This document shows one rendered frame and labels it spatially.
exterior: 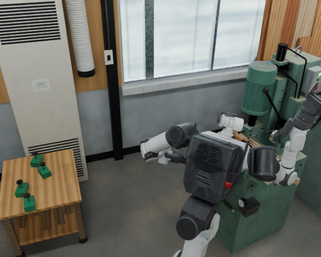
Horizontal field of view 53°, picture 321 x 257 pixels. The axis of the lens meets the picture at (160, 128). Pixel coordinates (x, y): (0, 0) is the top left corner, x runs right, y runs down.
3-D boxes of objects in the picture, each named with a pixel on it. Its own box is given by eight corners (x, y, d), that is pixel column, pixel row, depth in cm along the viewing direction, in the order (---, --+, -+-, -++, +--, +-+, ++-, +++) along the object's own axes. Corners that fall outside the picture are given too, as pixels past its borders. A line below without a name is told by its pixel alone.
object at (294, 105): (283, 117, 215) (288, 97, 207) (293, 113, 219) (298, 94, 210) (293, 122, 209) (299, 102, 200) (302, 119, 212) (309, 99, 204)
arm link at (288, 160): (303, 149, 163) (296, 176, 174) (286, 140, 169) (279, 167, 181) (291, 158, 157) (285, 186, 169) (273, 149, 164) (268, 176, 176)
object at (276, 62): (268, 69, 206) (274, 43, 197) (277, 67, 210) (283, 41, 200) (277, 73, 201) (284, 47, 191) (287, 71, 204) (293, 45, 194)
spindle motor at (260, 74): (235, 106, 216) (242, 63, 199) (255, 101, 224) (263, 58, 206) (253, 119, 204) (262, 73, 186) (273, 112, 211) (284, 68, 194)
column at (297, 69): (252, 140, 251) (271, 52, 211) (273, 133, 260) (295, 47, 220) (273, 157, 235) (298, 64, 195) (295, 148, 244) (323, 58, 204)
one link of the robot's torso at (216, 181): (228, 220, 141) (252, 144, 134) (163, 190, 156) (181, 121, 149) (244, 202, 168) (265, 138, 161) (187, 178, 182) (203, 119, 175)
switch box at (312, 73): (300, 91, 210) (306, 68, 201) (311, 87, 214) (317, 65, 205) (308, 95, 205) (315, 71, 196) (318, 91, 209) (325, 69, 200)
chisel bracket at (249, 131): (240, 134, 226) (242, 124, 221) (255, 129, 231) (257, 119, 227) (247, 139, 220) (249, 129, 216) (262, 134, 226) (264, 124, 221)
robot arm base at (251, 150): (278, 183, 150) (274, 176, 141) (250, 182, 156) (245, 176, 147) (278, 153, 156) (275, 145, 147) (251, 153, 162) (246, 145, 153)
